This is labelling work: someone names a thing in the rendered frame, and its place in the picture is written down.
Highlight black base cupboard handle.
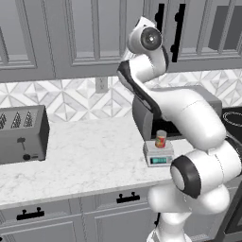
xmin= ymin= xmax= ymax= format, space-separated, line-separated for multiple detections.
xmin=153 ymin=212 xmax=161 ymax=227

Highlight grey wall cupboard door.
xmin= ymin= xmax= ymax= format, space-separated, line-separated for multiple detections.
xmin=0 ymin=0 xmax=57 ymax=83
xmin=143 ymin=0 xmax=169 ymax=32
xmin=164 ymin=0 xmax=242 ymax=74
xmin=43 ymin=0 xmax=149 ymax=79

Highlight dark grey oven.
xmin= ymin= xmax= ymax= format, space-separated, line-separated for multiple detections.
xmin=220 ymin=181 xmax=242 ymax=242

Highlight white wall socket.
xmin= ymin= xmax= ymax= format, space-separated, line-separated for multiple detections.
xmin=95 ymin=76 xmax=110 ymax=95

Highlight grey metal toaster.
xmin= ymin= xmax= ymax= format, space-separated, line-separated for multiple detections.
xmin=0 ymin=104 xmax=51 ymax=165

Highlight white digital scale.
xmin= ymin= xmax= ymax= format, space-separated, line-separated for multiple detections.
xmin=143 ymin=139 xmax=176 ymax=168

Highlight red and yellow food can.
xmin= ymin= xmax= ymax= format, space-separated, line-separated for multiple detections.
xmin=154 ymin=130 xmax=168 ymax=149

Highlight grey drawer front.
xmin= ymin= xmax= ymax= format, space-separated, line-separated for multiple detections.
xmin=94 ymin=185 xmax=153 ymax=212
xmin=0 ymin=198 xmax=73 ymax=225

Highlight grey base cupboard door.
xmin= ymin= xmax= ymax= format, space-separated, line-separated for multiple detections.
xmin=82 ymin=206 xmax=160 ymax=242
xmin=0 ymin=219 xmax=79 ymax=242

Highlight black hob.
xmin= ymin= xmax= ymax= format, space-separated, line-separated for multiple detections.
xmin=220 ymin=106 xmax=242 ymax=144

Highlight black wall cupboard handle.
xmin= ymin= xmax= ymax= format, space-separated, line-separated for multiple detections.
xmin=169 ymin=3 xmax=187 ymax=63
xmin=154 ymin=3 xmax=165 ymax=33

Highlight black drawer handle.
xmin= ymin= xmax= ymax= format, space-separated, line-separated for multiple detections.
xmin=115 ymin=191 xmax=141 ymax=204
xmin=16 ymin=206 xmax=45 ymax=221

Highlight grey toaster oven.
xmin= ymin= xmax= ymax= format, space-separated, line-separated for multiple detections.
xmin=131 ymin=85 xmax=223 ymax=142

